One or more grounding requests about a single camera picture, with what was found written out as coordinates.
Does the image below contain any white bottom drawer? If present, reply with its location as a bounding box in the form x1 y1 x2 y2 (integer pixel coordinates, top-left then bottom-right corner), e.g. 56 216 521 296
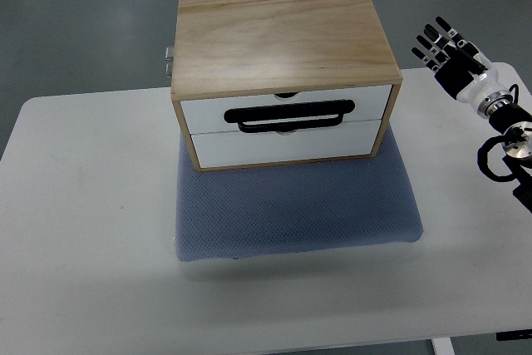
192 120 381 169

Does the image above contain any white table leg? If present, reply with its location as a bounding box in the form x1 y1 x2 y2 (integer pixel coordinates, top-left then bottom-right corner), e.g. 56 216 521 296
431 338 456 355

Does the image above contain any black table control panel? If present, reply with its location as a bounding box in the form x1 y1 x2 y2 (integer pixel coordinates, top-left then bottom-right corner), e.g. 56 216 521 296
495 329 532 342

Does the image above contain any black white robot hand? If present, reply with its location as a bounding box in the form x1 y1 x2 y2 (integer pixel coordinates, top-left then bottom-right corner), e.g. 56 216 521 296
411 17 511 110

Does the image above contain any white top drawer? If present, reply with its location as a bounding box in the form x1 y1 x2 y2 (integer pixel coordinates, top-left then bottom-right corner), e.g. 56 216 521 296
181 85 392 135

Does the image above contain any silver clamp behind cabinet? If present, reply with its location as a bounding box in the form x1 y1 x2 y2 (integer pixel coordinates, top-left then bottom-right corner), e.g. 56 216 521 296
165 47 175 78

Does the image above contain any white drawer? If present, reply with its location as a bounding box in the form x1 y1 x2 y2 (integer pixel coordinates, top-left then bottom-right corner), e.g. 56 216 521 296
181 85 392 135
192 120 381 169

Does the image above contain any black drawer handle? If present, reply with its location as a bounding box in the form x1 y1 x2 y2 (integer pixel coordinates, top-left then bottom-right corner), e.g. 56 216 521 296
224 99 356 134

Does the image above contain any blue mesh cushion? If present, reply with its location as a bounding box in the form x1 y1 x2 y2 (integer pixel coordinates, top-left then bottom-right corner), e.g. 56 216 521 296
175 131 423 262

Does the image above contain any wooden drawer cabinet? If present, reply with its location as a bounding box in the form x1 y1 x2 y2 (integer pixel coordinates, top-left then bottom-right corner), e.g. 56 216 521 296
170 0 402 171

